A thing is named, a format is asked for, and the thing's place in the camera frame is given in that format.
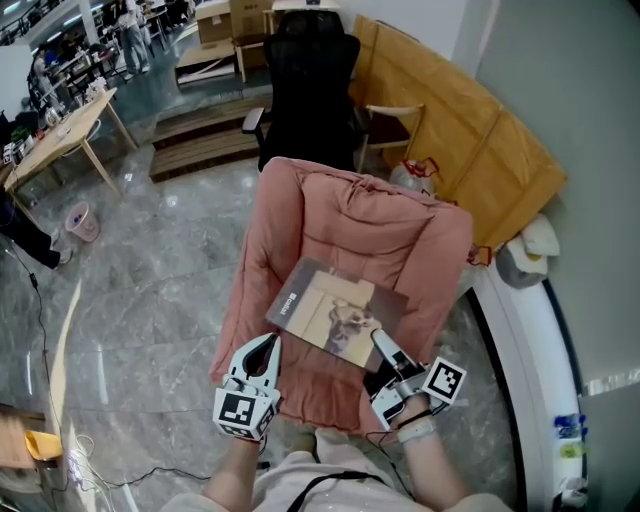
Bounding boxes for white flower bunch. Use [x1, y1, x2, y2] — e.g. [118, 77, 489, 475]
[85, 75, 109, 104]

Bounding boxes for light wooden table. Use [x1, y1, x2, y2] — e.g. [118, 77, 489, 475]
[2, 87, 140, 221]

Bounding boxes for black neck strap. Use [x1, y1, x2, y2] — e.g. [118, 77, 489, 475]
[285, 471, 389, 512]

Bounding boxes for flat cardboard package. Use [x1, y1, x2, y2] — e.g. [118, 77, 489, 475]
[173, 42, 237, 87]

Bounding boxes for person's left forearm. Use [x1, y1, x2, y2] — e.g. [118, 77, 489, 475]
[201, 435, 266, 512]

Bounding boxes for small white container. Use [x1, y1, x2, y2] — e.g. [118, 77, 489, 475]
[552, 477, 590, 507]

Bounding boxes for black floor cable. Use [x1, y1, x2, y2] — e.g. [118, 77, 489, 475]
[7, 239, 211, 512]

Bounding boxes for light wooden stool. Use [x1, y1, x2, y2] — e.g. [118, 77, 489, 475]
[231, 33, 275, 85]

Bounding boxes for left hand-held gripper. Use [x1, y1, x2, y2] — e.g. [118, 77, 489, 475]
[212, 332, 284, 444]

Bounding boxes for black office chair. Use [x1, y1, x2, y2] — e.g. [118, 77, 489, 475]
[241, 9, 372, 174]

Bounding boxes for light wooden chair dark seat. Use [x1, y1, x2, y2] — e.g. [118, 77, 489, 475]
[355, 102, 427, 175]

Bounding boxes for clear bag red handles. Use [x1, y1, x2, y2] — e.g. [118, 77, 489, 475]
[388, 156, 442, 200]

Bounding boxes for brown picture-cover book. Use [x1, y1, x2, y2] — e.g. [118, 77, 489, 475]
[264, 256, 410, 374]

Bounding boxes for pink padded armchair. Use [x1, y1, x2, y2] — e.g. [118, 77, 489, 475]
[208, 156, 475, 436]

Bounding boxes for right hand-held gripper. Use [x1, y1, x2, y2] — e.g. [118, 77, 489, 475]
[366, 328, 469, 432]

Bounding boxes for white wrist band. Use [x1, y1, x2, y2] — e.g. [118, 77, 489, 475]
[397, 418, 438, 445]

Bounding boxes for person's pale clothing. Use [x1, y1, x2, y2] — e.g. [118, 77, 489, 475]
[159, 427, 514, 512]

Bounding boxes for person's right forearm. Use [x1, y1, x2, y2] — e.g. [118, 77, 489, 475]
[397, 394, 474, 512]

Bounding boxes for brown cardboard box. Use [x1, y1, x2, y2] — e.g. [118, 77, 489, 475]
[194, 1, 234, 46]
[228, 0, 275, 40]

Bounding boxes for dark wooden steps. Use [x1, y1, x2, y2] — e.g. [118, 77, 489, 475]
[148, 93, 275, 184]

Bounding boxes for white grey plush toy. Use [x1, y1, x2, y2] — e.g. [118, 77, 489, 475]
[496, 213, 562, 291]

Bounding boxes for yellow flat packet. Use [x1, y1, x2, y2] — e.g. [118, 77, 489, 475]
[24, 429, 65, 462]

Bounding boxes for black wrist band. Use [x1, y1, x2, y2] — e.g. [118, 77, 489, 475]
[396, 408, 434, 431]

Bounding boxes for wooden board panels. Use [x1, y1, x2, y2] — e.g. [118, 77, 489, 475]
[348, 13, 569, 251]

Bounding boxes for grey roller blind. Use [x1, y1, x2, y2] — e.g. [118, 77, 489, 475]
[492, 0, 640, 397]

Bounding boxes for pink waste bin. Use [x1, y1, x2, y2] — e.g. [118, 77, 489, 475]
[64, 200, 102, 244]

